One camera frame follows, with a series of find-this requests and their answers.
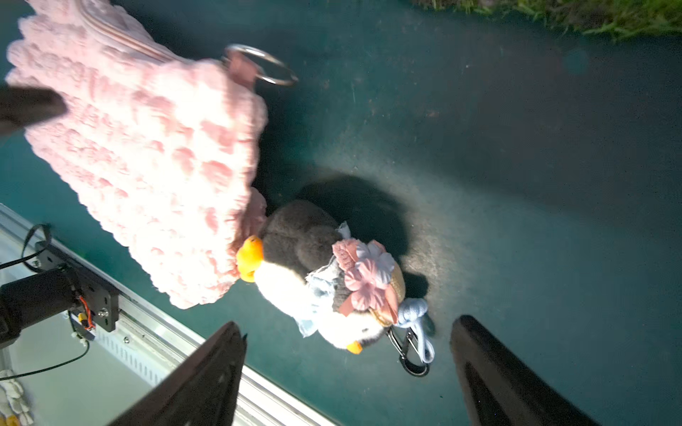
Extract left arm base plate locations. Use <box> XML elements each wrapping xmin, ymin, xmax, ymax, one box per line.
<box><xmin>37</xmin><ymin>241</ymin><xmax>120</xmax><ymax>333</ymax></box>

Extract aluminium front rail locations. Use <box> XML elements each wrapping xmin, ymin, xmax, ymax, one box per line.
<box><xmin>0</xmin><ymin>201</ymin><xmax>342</xmax><ymax>426</ymax></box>

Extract pink knitted bag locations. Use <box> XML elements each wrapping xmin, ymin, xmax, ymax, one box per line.
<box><xmin>6</xmin><ymin>1</ymin><xmax>267</xmax><ymax>309</ymax></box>

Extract silver bag key ring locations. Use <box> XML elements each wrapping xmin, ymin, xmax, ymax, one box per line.
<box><xmin>220</xmin><ymin>43</ymin><xmax>299</xmax><ymax>88</ymax></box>

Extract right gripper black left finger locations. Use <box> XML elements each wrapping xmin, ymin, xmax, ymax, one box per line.
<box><xmin>111</xmin><ymin>321</ymin><xmax>247</xmax><ymax>426</ymax></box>

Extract green artificial grass mat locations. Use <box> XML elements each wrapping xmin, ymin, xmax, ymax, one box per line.
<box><xmin>413</xmin><ymin>0</ymin><xmax>681</xmax><ymax>41</ymax></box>

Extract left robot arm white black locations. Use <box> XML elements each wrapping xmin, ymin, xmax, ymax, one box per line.
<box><xmin>1</xmin><ymin>85</ymin><xmax>75</xmax><ymax>349</ymax></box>

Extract penguin plush keychain decoration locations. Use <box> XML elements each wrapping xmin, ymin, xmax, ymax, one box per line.
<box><xmin>236</xmin><ymin>200</ymin><xmax>435</xmax><ymax>377</ymax></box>

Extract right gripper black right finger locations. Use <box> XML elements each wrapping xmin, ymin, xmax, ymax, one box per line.
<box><xmin>450</xmin><ymin>315</ymin><xmax>596</xmax><ymax>425</ymax></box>

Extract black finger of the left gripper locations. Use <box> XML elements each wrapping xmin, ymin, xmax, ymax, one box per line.
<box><xmin>1</xmin><ymin>85</ymin><xmax>69</xmax><ymax>136</ymax></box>

